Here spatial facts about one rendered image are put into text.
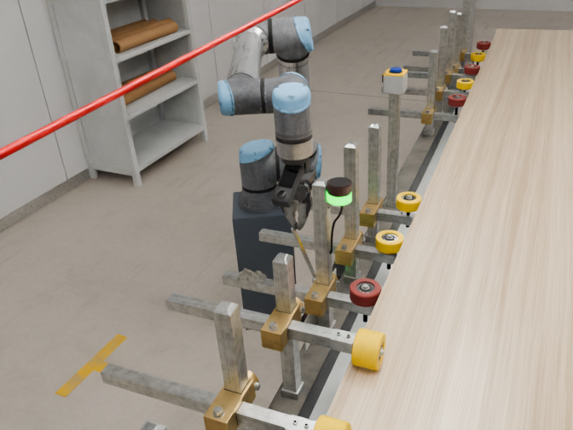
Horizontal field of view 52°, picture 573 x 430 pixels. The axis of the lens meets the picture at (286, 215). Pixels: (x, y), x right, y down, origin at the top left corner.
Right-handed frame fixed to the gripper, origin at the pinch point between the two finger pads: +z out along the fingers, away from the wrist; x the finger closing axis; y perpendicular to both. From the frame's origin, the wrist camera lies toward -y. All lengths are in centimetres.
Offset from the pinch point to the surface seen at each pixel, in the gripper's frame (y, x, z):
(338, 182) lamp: -0.9, -12.3, -15.5
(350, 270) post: 21.8, -7.8, 27.8
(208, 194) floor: 176, 141, 105
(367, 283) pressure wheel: -3.5, -20.1, 11.5
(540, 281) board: 11, -61, 12
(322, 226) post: -2.8, -8.4, -3.3
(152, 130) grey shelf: 240, 226, 92
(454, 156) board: 81, -29, 13
